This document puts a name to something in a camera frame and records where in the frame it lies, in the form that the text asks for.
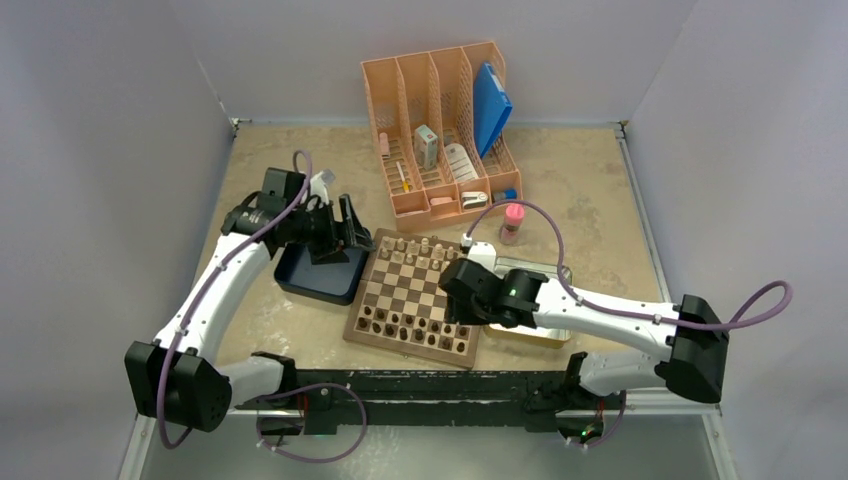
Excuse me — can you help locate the white red small box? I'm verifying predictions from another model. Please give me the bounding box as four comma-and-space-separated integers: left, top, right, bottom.
413, 124, 439, 170

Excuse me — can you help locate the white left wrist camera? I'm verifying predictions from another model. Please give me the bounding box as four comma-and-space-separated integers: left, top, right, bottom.
304, 169, 335, 209

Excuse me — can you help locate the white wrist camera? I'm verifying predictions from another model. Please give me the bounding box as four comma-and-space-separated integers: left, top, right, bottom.
460, 239, 498, 272
304, 169, 335, 209

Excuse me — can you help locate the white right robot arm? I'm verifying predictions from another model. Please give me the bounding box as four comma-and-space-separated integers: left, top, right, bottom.
438, 258, 729, 407

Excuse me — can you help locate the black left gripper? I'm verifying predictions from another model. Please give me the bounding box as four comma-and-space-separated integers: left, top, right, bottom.
286, 194, 374, 264

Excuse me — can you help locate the light chess pieces row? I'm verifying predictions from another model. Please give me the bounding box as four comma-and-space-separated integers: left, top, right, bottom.
372, 234, 462, 276

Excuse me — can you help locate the white labelled packet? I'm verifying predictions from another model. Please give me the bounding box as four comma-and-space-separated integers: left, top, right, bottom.
445, 143, 479, 183

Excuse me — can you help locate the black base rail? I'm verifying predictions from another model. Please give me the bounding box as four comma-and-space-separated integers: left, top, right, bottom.
240, 369, 623, 435

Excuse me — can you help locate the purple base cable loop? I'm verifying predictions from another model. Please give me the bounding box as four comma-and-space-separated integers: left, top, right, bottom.
255, 382, 369, 465

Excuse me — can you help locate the yellow pen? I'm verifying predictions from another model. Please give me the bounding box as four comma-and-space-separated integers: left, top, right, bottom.
396, 161, 411, 193

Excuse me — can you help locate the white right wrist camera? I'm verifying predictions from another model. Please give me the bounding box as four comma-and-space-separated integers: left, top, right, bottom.
460, 239, 498, 272

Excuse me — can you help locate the blue folder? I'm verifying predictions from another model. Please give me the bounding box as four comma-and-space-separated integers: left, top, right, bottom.
473, 61, 513, 158

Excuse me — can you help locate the orange file organizer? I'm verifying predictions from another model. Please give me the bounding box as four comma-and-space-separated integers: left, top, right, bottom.
361, 41, 524, 232

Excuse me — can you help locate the pink cap bottle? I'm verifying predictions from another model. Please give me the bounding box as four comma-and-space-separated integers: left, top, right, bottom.
499, 203, 525, 245

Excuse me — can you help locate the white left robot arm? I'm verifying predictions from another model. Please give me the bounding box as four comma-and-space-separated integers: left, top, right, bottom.
124, 168, 374, 432

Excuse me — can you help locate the wooden chess board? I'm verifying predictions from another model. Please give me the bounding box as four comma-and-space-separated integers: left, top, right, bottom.
343, 228, 481, 369

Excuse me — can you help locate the white stapler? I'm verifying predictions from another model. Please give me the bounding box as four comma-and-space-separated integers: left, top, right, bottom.
460, 191, 489, 210

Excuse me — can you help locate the blue cap glue stick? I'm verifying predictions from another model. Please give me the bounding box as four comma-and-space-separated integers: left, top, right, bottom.
492, 189, 517, 202

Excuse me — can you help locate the dark blue tin tray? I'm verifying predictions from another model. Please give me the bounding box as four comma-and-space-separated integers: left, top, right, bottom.
273, 245, 369, 305

